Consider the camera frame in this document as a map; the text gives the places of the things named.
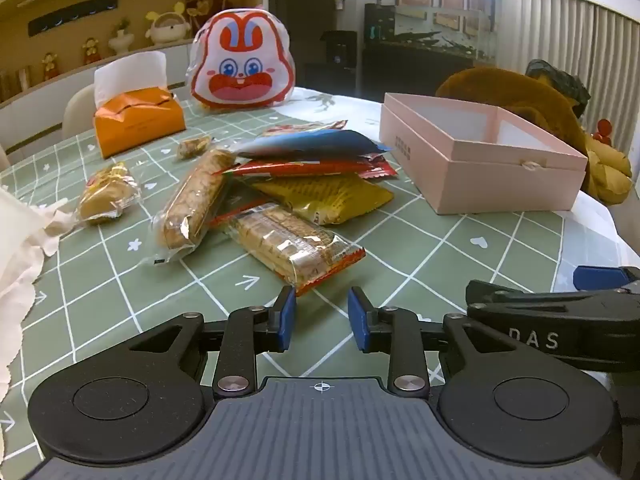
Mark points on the small clear nut snack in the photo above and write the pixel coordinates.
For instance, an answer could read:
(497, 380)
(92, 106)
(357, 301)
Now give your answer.
(192, 147)

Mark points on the brown plush toy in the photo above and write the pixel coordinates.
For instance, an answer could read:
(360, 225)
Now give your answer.
(525, 95)

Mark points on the yellow pastry packet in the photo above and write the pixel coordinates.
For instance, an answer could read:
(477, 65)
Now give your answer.
(107, 192)

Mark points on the yellow snack packet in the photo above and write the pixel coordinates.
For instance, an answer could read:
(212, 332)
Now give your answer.
(330, 200)

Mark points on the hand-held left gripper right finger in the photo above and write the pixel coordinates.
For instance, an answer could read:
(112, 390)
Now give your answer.
(357, 320)

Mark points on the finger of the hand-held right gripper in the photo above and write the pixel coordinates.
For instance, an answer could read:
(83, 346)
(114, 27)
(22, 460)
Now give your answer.
(482, 297)
(597, 278)

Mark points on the white vase with plant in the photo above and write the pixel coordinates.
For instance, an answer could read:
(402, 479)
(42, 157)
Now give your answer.
(120, 40)

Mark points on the beige curtain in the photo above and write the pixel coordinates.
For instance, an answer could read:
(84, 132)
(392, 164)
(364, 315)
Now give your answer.
(560, 30)

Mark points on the glass fish tank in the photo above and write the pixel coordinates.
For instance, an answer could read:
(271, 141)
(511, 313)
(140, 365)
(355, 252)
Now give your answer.
(435, 5)

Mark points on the black wall panel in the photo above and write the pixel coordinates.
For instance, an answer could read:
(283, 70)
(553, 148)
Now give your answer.
(75, 14)

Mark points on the small red yellow figurine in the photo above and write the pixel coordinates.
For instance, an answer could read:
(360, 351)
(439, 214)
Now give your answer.
(50, 66)
(91, 51)

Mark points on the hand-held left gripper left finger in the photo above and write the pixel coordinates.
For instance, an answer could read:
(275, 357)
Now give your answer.
(286, 319)

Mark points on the long clear biscuit pack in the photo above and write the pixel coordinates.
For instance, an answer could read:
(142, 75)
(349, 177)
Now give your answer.
(192, 200)

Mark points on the pink cardboard box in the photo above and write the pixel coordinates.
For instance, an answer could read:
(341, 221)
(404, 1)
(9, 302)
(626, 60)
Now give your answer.
(515, 185)

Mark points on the dark grey plush toy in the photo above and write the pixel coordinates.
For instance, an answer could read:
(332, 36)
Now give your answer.
(557, 82)

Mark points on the red label biscuit pack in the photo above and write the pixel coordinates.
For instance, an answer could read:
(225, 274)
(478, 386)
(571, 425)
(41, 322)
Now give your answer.
(285, 242)

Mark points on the white tissue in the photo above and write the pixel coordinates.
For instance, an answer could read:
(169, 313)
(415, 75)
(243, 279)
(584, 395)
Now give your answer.
(130, 72)

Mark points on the small red ornament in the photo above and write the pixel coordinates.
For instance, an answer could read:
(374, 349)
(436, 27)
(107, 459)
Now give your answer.
(603, 130)

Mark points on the black cabinet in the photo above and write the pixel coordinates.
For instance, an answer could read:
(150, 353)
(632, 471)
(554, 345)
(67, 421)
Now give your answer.
(410, 72)

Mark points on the rabbit face bag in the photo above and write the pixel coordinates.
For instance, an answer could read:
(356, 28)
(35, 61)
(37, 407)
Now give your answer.
(240, 60)

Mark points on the black water dispenser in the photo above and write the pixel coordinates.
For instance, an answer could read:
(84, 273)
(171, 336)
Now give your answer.
(340, 60)

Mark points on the white lace cloth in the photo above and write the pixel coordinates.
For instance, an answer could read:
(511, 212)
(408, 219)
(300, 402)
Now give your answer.
(15, 240)

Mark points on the white chair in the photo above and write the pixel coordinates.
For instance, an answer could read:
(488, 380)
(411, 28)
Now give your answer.
(77, 110)

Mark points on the blue and white snack packet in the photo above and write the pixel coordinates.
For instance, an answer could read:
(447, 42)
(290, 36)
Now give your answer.
(320, 142)

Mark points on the green checked tablecloth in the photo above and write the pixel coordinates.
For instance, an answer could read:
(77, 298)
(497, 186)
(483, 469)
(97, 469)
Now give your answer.
(425, 260)

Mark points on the orange tissue box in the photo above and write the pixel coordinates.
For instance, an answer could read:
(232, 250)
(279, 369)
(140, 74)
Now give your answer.
(140, 125)

